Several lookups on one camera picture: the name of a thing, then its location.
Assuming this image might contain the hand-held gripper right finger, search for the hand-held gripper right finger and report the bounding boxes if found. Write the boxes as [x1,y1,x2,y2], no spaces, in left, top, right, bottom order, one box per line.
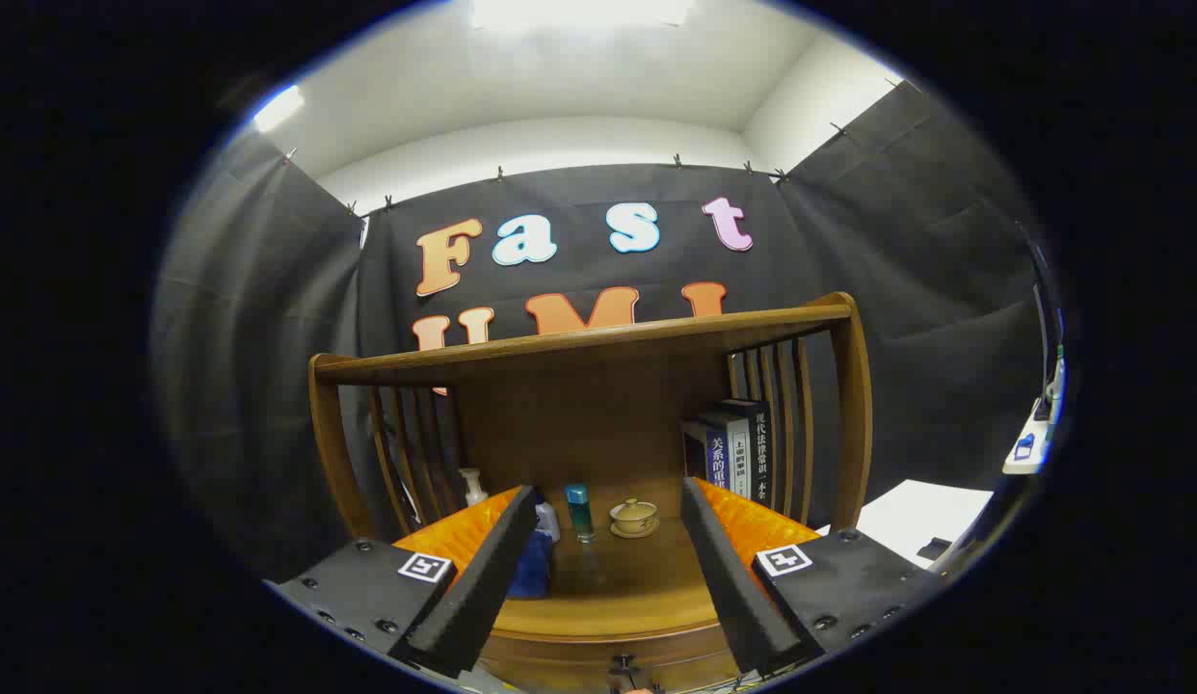
[680,476,946,676]

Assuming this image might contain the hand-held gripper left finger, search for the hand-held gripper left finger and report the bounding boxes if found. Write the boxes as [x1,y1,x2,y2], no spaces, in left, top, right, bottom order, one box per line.
[266,485,540,679]

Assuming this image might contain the wooden drawer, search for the wooden drawer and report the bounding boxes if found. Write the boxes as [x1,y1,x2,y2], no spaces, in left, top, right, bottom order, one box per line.
[478,622,744,694]

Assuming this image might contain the wooden slatted cabinet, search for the wooden slatted cabinet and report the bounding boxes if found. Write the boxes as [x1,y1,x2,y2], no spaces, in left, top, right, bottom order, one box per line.
[307,292,874,694]

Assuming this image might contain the blue towel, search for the blue towel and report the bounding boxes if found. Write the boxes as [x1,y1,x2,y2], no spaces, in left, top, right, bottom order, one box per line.
[507,530,556,599]

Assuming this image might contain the beige lidded teacup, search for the beige lidded teacup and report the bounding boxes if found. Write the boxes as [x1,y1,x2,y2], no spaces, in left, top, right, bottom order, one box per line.
[610,498,660,539]

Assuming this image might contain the teal blue bottle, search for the teal blue bottle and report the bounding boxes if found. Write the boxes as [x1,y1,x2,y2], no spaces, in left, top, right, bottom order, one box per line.
[565,484,596,543]

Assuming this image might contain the book with pale spine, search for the book with pale spine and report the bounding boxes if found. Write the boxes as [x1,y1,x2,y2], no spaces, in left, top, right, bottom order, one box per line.
[700,413,754,499]

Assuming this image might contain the book with black spine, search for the book with black spine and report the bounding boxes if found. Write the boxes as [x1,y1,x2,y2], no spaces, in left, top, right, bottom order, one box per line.
[719,398,773,509]

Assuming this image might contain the white box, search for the white box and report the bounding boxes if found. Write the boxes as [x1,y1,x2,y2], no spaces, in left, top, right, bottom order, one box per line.
[815,479,995,570]

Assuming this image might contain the white side table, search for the white side table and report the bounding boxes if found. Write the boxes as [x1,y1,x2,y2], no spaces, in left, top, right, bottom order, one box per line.
[1001,395,1057,475]

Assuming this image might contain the dark monitor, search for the dark monitor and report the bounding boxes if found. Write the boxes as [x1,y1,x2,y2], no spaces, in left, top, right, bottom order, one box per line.
[1018,222,1064,425]

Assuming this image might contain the ceiling light panel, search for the ceiling light panel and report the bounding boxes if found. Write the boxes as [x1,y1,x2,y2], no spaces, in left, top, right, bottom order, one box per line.
[468,0,696,28]
[253,85,306,133]

